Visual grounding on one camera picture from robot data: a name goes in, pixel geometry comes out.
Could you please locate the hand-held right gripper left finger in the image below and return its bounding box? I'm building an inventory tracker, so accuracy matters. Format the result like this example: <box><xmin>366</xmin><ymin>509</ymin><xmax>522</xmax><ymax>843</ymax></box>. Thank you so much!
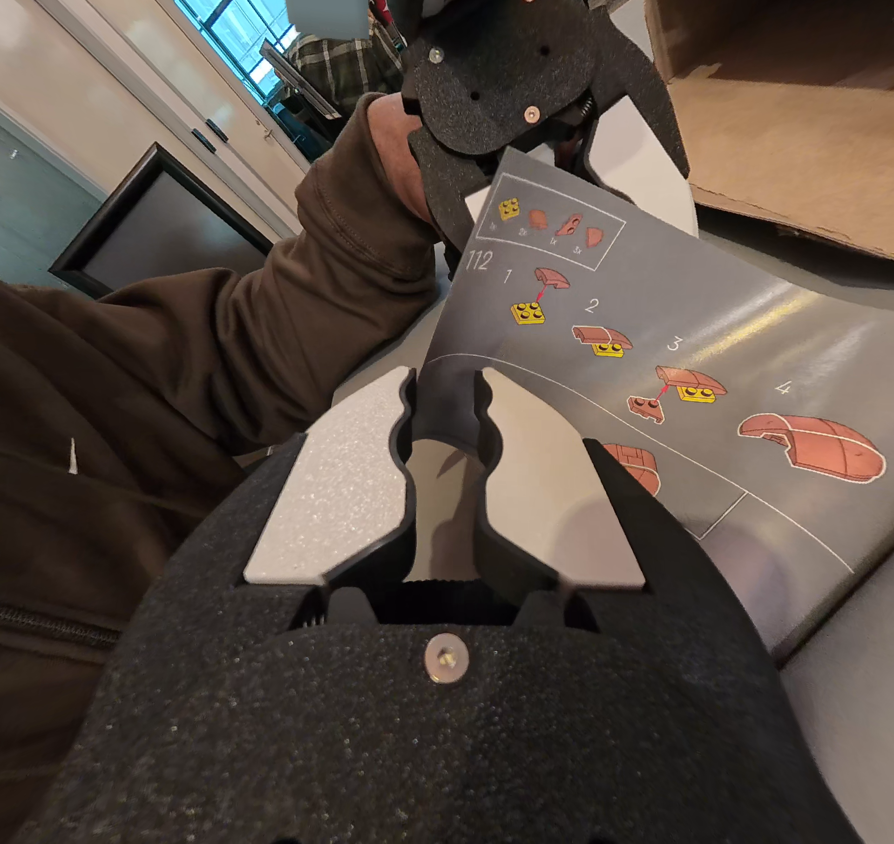
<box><xmin>243</xmin><ymin>367</ymin><xmax>420</xmax><ymax>588</ymax></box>

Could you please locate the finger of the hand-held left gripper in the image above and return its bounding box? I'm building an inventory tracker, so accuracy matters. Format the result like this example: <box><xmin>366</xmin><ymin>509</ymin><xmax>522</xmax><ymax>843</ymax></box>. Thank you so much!
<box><xmin>587</xmin><ymin>100</ymin><xmax>699</xmax><ymax>238</ymax></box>
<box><xmin>463</xmin><ymin>187</ymin><xmax>500</xmax><ymax>229</ymax></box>

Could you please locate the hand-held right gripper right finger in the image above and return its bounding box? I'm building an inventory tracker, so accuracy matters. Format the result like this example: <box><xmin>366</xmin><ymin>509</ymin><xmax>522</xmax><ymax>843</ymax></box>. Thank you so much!
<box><xmin>475</xmin><ymin>367</ymin><xmax>647</xmax><ymax>590</ymax></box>

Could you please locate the grey building instruction booklet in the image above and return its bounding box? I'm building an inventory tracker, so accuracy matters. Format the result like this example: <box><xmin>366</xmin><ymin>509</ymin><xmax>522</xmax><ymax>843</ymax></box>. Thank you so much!
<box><xmin>412</xmin><ymin>147</ymin><xmax>894</xmax><ymax>663</ymax></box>

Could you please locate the person's left forearm brown sleeve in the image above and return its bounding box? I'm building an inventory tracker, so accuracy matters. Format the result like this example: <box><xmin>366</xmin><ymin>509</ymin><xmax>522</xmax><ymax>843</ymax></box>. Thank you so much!
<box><xmin>140</xmin><ymin>93</ymin><xmax>448</xmax><ymax>454</ymax></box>

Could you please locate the light grey desk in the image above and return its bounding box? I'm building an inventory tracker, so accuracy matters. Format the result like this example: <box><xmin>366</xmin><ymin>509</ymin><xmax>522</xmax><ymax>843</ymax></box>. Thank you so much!
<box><xmin>433</xmin><ymin>0</ymin><xmax>894</xmax><ymax>844</ymax></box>

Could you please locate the person's left hand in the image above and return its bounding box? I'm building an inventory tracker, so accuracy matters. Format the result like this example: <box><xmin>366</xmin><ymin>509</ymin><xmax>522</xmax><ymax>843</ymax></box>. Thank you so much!
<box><xmin>366</xmin><ymin>93</ymin><xmax>448</xmax><ymax>244</ymax></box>

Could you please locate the brown cardboard box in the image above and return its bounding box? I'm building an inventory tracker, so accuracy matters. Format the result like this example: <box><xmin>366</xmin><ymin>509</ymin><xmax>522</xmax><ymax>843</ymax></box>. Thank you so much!
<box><xmin>643</xmin><ymin>0</ymin><xmax>894</xmax><ymax>259</ymax></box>

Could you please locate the person's brown jacket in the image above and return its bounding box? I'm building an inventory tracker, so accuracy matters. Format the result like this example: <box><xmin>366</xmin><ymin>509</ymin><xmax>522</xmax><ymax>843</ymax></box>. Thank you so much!
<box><xmin>0</xmin><ymin>278</ymin><xmax>308</xmax><ymax>824</ymax></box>

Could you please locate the window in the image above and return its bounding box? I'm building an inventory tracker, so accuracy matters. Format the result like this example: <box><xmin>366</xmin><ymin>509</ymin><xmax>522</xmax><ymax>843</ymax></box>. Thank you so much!
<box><xmin>133</xmin><ymin>0</ymin><xmax>308</xmax><ymax>101</ymax></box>

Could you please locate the black framed screen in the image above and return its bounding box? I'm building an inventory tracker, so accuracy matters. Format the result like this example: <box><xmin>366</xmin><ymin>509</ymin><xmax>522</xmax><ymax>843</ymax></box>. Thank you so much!
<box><xmin>49</xmin><ymin>142</ymin><xmax>275</xmax><ymax>300</ymax></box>

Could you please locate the white cabinet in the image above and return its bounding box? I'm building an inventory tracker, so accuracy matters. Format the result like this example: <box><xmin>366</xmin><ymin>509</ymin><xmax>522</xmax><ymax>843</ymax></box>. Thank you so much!
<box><xmin>0</xmin><ymin>0</ymin><xmax>329</xmax><ymax>244</ymax></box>

